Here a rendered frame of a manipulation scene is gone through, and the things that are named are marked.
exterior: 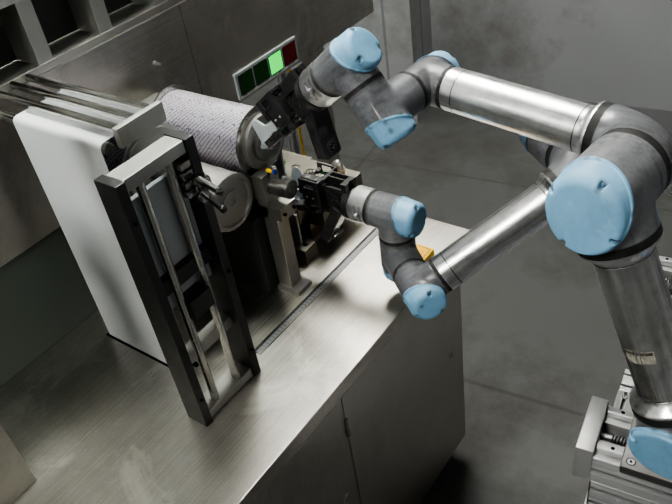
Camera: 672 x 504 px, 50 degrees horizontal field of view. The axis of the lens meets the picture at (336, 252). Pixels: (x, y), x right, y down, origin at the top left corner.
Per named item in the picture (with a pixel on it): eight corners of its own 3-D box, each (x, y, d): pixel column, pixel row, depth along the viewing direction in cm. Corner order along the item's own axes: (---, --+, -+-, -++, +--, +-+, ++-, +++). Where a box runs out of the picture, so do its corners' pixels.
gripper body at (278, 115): (278, 89, 138) (310, 57, 129) (306, 125, 140) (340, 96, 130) (252, 107, 134) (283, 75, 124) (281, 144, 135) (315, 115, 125)
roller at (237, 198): (219, 243, 145) (205, 193, 137) (134, 211, 158) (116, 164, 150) (258, 211, 152) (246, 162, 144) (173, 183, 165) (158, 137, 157)
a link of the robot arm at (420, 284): (645, 183, 134) (427, 335, 142) (611, 155, 142) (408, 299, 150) (625, 141, 127) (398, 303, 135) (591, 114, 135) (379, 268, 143)
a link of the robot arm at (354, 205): (383, 212, 153) (362, 233, 148) (365, 206, 155) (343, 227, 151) (380, 182, 148) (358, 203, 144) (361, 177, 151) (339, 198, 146)
